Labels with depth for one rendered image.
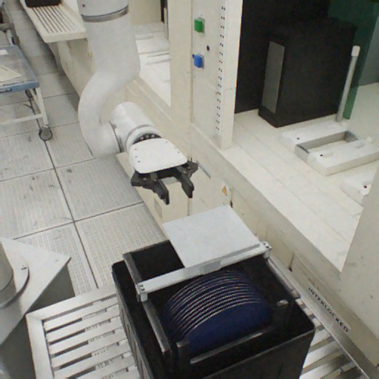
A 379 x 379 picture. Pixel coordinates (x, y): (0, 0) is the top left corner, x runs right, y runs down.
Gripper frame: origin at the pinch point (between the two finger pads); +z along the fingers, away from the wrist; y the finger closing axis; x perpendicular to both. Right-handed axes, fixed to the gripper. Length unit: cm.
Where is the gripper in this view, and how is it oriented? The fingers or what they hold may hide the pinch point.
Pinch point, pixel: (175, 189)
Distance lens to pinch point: 72.1
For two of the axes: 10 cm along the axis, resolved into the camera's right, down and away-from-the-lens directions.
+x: 0.0, -8.0, -6.1
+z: 4.0, 5.5, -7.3
